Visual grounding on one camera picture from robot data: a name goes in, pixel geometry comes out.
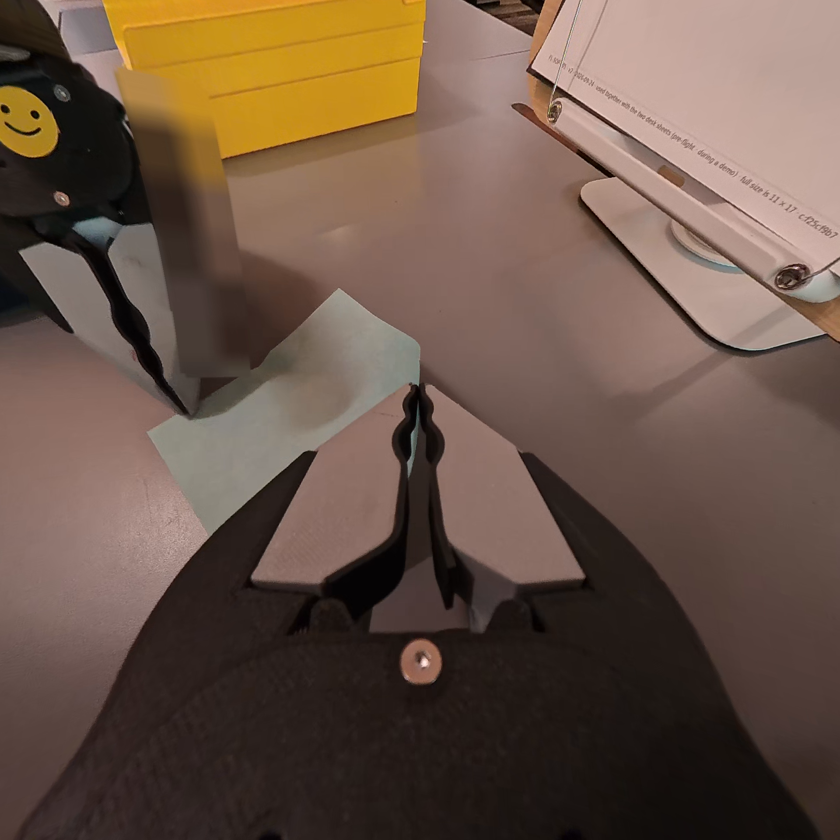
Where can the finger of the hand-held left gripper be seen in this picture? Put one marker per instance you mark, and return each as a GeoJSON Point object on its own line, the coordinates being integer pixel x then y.
{"type": "Point", "coordinates": [72, 289]}
{"type": "Point", "coordinates": [141, 289]}

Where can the light green paper sheet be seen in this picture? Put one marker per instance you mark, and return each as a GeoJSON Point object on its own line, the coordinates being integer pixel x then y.
{"type": "Point", "coordinates": [262, 453]}

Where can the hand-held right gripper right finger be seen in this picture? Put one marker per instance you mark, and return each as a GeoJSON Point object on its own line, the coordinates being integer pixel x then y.
{"type": "Point", "coordinates": [499, 518]}

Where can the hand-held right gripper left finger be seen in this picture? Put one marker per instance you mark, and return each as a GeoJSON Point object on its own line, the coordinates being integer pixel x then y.
{"type": "Point", "coordinates": [334, 518]}

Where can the white printed paper sheet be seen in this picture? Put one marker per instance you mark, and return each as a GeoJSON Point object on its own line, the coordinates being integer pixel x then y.
{"type": "Point", "coordinates": [689, 79]}

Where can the yellow plastic storage box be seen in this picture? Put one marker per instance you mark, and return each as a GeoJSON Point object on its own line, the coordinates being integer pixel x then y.
{"type": "Point", "coordinates": [315, 111]}

